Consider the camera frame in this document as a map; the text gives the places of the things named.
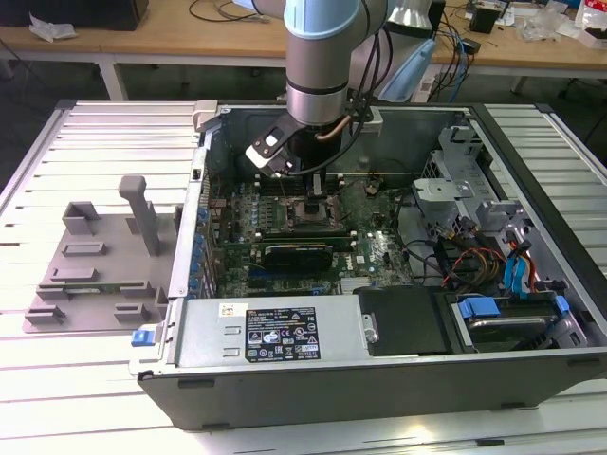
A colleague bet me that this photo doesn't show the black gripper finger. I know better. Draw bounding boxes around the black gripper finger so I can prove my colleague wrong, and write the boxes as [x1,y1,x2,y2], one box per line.
[305,171,328,205]

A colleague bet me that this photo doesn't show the CPU socket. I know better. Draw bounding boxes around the CPU socket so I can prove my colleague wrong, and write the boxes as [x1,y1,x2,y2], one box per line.
[284,193,338,231]

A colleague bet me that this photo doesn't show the RAM slots with black sticks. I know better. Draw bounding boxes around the RAM slots with black sticks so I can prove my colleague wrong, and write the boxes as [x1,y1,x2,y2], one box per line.
[254,226,358,252]
[254,171,346,195]

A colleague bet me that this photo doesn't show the black graphics card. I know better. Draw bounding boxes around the black graphics card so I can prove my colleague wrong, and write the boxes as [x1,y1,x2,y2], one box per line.
[263,244,333,276]

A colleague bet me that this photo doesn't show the green motherboard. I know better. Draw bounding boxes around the green motherboard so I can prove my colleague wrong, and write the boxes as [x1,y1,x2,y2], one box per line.
[208,177,414,298]

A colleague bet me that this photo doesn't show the grey case latch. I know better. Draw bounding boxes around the grey case latch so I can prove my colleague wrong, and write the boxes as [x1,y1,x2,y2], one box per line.
[193,99,222,134]

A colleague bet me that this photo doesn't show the white printed label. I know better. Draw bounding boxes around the white printed label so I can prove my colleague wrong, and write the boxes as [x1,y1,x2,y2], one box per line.
[416,75,436,103]

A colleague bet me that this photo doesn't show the silver metal drive cage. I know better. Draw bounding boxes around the silver metal drive cage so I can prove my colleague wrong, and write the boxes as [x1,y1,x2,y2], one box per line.
[411,118,530,247]

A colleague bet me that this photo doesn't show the black power supply label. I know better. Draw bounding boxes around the black power supply label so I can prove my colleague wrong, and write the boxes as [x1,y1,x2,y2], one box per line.
[244,305,322,364]

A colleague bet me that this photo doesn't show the black plastic shroud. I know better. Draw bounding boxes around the black plastic shroud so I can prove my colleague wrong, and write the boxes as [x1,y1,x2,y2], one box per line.
[355,286,450,356]

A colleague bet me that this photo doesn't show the grey power supply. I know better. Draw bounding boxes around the grey power supply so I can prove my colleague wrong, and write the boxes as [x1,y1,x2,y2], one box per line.
[173,296,369,369]

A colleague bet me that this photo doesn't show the grey parts rack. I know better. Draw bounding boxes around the grey parts rack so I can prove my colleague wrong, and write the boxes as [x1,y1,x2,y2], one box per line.
[22,174,184,336]

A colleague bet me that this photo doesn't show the black cube box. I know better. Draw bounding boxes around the black cube box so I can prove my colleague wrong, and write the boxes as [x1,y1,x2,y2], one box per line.
[469,4,500,34]

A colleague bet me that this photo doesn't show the open black PC case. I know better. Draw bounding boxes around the open black PC case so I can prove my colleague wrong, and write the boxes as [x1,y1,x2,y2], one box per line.
[128,99,607,432]

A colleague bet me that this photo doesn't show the blue case latch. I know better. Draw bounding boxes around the blue case latch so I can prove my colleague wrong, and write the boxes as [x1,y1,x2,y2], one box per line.
[130,326,157,347]

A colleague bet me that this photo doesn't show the hard disk in blue carrier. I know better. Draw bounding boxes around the hard disk in blue carrier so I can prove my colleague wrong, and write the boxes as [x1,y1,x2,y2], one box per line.
[452,293,570,355]

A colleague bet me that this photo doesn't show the clear plastic bags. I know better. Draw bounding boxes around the clear plastic bags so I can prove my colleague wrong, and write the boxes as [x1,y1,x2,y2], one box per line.
[519,4,578,42]

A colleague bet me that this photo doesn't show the crumpled white plastic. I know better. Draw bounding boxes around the crumpled white plastic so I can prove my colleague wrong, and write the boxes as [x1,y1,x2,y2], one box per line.
[28,11,80,44]

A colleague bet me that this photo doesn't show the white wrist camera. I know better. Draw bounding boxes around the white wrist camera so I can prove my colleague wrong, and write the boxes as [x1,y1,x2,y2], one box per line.
[245,121,296,179]

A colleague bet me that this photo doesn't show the black wire bundle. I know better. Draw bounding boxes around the black wire bundle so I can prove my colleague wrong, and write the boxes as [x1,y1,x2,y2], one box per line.
[402,215,480,288]

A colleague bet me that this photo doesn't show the silver metal handle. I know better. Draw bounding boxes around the silver metal handle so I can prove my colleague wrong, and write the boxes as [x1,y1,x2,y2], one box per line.
[359,312,380,342]

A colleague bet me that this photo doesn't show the orange and yellow wires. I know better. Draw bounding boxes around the orange and yellow wires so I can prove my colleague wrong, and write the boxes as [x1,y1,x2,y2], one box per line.
[448,246,508,288]

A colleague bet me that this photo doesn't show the blue flat wires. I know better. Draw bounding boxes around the blue flat wires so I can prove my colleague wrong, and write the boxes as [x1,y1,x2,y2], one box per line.
[502,253,537,300]

